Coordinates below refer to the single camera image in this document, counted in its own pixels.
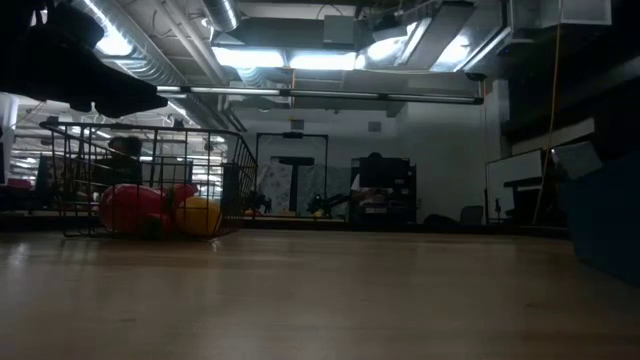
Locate grey ceiling unit box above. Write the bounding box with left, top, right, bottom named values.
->
left=322, top=14, right=359, bottom=49

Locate black T-shaped pedestal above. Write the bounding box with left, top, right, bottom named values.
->
left=271, top=155, right=316, bottom=214

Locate silver horizontal frame bar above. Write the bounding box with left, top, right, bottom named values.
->
left=157, top=85, right=485, bottom=106

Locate patterned cloth screen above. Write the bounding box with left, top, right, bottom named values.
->
left=259, top=163, right=351, bottom=216

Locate whiteboard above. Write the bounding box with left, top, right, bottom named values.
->
left=484, top=148, right=546, bottom=211

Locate blue plastic tray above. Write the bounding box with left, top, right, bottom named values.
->
left=562, top=149, right=640, bottom=287

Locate dark cabinet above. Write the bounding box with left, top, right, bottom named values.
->
left=349, top=152, right=418, bottom=225

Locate yellow lemon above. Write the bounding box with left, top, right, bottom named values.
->
left=173, top=195, right=223, bottom=237

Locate large red tomato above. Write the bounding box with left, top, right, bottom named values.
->
left=167, top=183, right=200, bottom=207

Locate red bell pepper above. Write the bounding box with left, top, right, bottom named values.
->
left=98, top=183, right=171, bottom=235

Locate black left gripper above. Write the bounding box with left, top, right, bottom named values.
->
left=0, top=0, right=169, bottom=120

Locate hanging yellow cable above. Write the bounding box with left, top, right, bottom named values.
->
left=532, top=0, right=562, bottom=226

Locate black wire basket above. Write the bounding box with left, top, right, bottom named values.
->
left=39, top=121, right=259, bottom=240

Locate grey office chair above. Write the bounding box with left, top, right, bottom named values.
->
left=459, top=204, right=485, bottom=226

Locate dark bag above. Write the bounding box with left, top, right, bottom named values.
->
left=422, top=213, right=459, bottom=232

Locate ceiling light panel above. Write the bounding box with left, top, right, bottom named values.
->
left=288, top=49, right=359, bottom=71
left=212, top=47, right=286, bottom=69

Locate silver ventilation duct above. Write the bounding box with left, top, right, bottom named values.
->
left=202, top=0, right=241, bottom=32

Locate person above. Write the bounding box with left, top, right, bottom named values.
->
left=94, top=134, right=145, bottom=187

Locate grey flat panel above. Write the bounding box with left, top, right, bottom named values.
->
left=549, top=141, right=605, bottom=181

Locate black desk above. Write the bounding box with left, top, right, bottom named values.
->
left=502, top=177, right=544, bottom=226

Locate black stand frame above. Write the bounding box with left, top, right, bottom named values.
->
left=255, top=131, right=330, bottom=214

